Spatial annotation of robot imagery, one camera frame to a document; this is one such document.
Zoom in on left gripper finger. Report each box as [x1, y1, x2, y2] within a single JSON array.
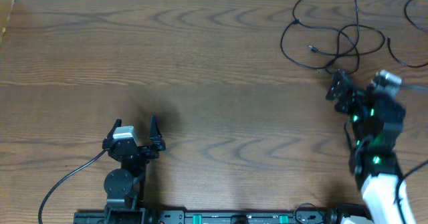
[[106, 119, 122, 139], [148, 116, 166, 151]]

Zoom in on thick black cable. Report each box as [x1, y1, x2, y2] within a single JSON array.
[[387, 0, 428, 69]]

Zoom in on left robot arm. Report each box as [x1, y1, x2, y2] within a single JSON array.
[[102, 116, 166, 224]]

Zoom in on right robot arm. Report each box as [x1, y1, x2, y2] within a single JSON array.
[[326, 70, 416, 223]]

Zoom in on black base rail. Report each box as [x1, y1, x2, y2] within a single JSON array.
[[73, 203, 373, 224]]

